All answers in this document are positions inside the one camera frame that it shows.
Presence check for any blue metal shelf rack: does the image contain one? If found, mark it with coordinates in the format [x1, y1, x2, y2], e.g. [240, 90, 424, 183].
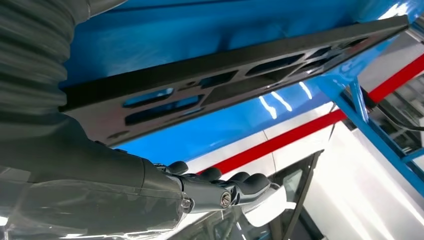
[59, 0, 424, 200]

